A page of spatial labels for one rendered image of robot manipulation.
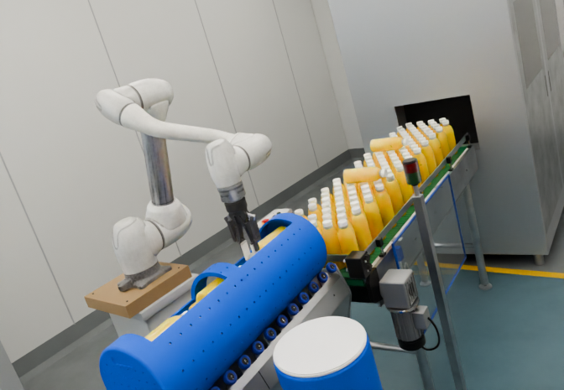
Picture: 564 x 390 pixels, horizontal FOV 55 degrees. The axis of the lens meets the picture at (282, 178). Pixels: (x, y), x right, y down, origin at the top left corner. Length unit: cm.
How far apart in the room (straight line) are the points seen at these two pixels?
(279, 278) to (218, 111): 390
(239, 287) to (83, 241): 311
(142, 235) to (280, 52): 438
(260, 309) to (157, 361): 40
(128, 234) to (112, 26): 299
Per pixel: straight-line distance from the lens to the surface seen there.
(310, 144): 665
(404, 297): 222
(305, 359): 158
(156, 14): 536
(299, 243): 197
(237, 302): 171
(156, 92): 223
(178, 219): 245
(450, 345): 266
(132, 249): 235
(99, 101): 219
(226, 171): 180
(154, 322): 236
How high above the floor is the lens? 191
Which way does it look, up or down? 15 degrees down
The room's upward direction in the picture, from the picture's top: 16 degrees counter-clockwise
